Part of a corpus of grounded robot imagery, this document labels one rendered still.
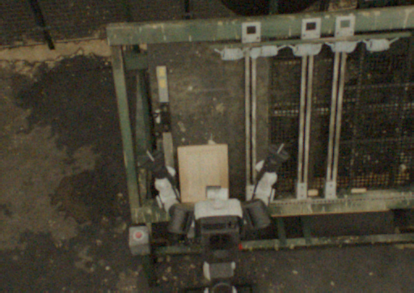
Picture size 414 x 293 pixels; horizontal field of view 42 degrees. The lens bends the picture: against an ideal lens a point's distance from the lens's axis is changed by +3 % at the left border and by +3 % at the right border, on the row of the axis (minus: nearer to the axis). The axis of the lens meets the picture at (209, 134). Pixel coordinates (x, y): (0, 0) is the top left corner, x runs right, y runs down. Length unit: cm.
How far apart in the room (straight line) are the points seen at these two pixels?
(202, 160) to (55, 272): 166
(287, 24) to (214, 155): 94
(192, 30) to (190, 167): 91
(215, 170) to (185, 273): 115
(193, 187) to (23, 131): 219
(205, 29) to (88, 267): 224
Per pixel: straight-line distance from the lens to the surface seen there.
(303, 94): 316
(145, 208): 348
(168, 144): 325
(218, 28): 294
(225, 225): 286
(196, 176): 339
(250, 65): 309
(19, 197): 480
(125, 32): 296
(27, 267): 451
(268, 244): 415
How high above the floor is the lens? 401
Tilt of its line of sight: 56 degrees down
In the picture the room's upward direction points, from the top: 1 degrees counter-clockwise
